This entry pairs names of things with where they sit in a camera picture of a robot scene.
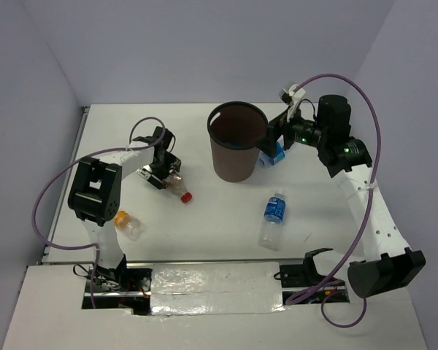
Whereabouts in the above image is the clear bottle red cap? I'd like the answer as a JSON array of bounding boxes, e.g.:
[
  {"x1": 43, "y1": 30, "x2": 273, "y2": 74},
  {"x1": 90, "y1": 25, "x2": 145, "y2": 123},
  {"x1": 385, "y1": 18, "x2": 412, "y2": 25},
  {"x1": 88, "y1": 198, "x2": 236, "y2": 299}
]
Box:
[{"x1": 164, "y1": 173, "x2": 193, "y2": 204}]

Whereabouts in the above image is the brown bin black rim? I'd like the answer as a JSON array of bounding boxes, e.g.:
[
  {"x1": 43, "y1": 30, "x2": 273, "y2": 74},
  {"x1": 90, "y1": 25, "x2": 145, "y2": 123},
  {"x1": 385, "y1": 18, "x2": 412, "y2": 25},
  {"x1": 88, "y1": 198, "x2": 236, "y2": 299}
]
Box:
[{"x1": 207, "y1": 101, "x2": 268, "y2": 182}]

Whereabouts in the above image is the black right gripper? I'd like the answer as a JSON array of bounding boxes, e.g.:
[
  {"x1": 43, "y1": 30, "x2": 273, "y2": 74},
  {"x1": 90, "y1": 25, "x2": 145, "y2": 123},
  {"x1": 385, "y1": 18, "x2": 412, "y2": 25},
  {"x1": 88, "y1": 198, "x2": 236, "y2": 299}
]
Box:
[{"x1": 252, "y1": 100, "x2": 328, "y2": 158}]

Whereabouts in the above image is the clear bottle orange label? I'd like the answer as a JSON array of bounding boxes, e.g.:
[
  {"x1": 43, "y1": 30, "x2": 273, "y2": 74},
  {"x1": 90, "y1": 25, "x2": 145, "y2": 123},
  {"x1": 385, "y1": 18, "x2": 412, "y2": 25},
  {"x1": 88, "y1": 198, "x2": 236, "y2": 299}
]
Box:
[{"x1": 114, "y1": 211, "x2": 144, "y2": 241}]

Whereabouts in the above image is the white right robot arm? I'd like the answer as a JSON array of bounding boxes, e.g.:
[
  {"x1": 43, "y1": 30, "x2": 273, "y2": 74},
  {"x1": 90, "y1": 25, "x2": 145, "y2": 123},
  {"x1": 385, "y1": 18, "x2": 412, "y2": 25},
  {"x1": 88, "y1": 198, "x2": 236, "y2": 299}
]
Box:
[{"x1": 257, "y1": 94, "x2": 426, "y2": 298}]

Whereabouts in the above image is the blue cap bottle behind bin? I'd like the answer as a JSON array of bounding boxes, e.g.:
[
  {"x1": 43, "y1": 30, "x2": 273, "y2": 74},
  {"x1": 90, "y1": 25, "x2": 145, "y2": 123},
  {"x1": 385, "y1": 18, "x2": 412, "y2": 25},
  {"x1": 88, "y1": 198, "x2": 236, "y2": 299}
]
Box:
[{"x1": 257, "y1": 140, "x2": 285, "y2": 168}]

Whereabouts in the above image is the silver foil sheet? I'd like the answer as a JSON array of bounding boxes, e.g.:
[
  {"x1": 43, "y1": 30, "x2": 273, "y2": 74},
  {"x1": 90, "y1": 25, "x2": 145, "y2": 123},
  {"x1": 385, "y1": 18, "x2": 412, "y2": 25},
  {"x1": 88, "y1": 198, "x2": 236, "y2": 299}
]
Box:
[{"x1": 150, "y1": 262, "x2": 284, "y2": 316}]

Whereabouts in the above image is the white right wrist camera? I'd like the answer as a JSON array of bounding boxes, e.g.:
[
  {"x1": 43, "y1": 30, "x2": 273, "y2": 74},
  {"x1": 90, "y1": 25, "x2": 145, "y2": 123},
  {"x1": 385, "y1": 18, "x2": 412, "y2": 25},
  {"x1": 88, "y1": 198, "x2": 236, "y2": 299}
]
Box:
[{"x1": 280, "y1": 82, "x2": 306, "y2": 122}]

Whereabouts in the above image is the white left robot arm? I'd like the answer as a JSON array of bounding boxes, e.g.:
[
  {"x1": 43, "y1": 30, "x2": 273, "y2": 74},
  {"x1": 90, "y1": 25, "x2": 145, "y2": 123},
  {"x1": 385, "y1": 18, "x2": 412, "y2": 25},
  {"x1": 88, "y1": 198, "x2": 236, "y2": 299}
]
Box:
[{"x1": 68, "y1": 126, "x2": 181, "y2": 291}]

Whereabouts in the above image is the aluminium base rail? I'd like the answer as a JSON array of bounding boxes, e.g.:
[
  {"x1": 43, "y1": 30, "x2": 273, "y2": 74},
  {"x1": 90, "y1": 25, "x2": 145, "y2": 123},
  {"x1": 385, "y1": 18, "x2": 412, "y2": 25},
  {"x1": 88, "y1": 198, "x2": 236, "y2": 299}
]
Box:
[{"x1": 82, "y1": 257, "x2": 351, "y2": 316}]

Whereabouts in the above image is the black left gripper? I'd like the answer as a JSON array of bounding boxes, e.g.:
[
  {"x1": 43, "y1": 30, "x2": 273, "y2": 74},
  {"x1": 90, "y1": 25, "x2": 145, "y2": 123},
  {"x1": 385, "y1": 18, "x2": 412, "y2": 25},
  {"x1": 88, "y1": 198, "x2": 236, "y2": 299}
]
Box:
[{"x1": 137, "y1": 152, "x2": 180, "y2": 190}]

